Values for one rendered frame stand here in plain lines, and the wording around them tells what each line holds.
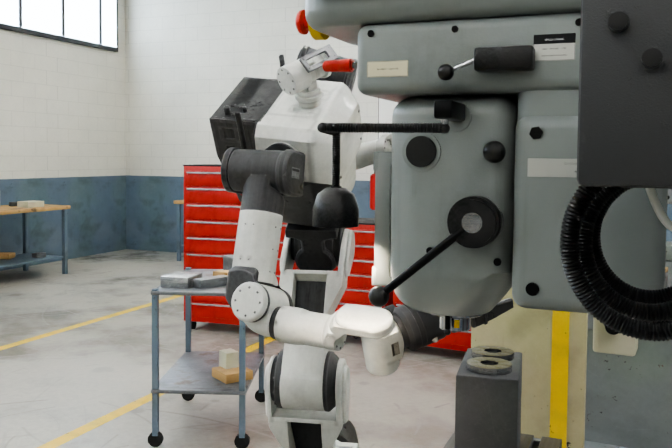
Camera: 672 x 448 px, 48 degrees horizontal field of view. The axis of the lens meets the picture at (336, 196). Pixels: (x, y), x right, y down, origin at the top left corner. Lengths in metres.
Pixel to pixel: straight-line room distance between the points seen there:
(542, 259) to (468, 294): 0.13
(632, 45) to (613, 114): 0.07
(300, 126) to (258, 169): 0.16
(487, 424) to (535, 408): 1.47
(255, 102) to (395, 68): 0.75
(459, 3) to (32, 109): 10.36
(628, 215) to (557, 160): 0.11
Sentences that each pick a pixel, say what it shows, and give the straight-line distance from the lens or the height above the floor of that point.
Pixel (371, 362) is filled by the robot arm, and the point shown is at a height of 1.16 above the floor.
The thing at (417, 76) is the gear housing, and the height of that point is 1.65.
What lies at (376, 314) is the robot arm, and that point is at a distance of 1.42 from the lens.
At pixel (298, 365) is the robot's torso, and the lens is 1.85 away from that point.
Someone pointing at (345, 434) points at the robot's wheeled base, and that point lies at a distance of 2.30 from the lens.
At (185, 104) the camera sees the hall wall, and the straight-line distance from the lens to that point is 12.14.
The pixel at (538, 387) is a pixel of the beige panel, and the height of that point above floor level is 0.69.
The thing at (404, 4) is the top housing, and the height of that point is 1.75.
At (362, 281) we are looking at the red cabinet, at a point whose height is 0.53.
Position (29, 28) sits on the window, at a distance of 11.23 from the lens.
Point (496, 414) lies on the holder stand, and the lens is 1.56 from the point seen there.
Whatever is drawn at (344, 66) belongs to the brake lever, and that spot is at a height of 1.70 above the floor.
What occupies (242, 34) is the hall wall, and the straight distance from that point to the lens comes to 11.73.
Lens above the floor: 1.54
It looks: 3 degrees down
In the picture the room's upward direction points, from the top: 1 degrees clockwise
